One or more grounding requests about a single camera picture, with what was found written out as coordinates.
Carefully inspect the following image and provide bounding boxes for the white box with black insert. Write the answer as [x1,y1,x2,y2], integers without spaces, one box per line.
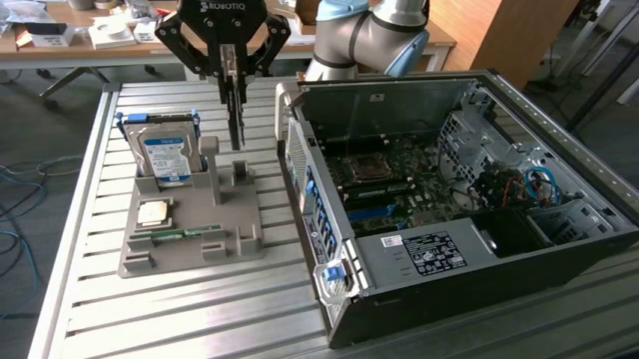
[23,22,76,48]

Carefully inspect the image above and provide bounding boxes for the wooden cabinet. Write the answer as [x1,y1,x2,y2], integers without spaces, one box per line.
[427,0,580,90]

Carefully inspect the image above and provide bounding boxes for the CPU socket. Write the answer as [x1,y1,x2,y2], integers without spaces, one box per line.
[343,153,395,184]

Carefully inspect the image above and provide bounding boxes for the blue floor cable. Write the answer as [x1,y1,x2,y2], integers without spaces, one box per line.
[0,164,49,319]

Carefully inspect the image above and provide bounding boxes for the white floor cable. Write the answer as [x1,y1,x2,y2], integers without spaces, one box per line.
[0,155,84,177]

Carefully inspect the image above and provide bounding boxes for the grey plastic parts rack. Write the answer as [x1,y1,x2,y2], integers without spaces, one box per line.
[117,135,268,280]

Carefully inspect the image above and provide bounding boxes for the perforated metal drive cage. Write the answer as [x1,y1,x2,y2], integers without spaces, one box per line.
[439,110,515,188]

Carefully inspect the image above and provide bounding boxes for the green motherboard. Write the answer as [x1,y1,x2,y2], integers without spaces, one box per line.
[323,138,466,239]

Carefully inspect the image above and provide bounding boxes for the blue expansion slot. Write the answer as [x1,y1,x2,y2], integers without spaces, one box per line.
[347,203,400,222]

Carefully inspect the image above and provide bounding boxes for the blue SATA wire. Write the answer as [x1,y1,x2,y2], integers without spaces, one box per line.
[523,166,564,207]

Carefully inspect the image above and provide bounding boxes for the green graphics card with bracket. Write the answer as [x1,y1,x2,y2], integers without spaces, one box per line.
[219,43,249,152]

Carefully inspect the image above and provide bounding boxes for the installed black RAM sticks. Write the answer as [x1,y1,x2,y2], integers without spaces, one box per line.
[339,179,415,202]

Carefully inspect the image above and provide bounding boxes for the white box with tape roll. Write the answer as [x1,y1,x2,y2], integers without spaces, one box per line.
[88,18,137,50]

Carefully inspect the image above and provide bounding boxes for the grey power supply unit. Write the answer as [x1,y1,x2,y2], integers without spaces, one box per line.
[356,218,500,289]

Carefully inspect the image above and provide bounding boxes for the small white labelled box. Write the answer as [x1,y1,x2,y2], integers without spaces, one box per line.
[133,21,161,44]

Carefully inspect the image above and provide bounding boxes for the long wooden desk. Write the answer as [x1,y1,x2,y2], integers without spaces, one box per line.
[0,0,459,71]

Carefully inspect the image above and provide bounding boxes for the blue case latch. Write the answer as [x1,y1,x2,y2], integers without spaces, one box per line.
[322,263,351,282]

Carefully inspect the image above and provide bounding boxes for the metal disk bay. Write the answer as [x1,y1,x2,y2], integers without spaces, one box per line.
[528,200,615,246]

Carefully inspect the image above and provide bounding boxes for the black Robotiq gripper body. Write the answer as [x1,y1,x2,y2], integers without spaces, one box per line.
[177,0,269,46]

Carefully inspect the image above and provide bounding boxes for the hard disk in blue caddy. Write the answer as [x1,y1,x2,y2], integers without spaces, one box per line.
[115,108,207,188]

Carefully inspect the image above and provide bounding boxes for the silver CPU chip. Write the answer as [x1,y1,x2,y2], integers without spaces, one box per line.
[136,200,172,228]

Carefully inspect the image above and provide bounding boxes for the black open PC case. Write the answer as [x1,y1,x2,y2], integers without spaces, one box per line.
[276,69,639,351]

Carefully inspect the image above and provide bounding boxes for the white paper stack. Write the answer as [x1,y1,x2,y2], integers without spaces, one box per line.
[276,17,316,46]

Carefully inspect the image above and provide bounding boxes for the green RAM stick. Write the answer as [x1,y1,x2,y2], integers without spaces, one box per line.
[129,224,223,241]

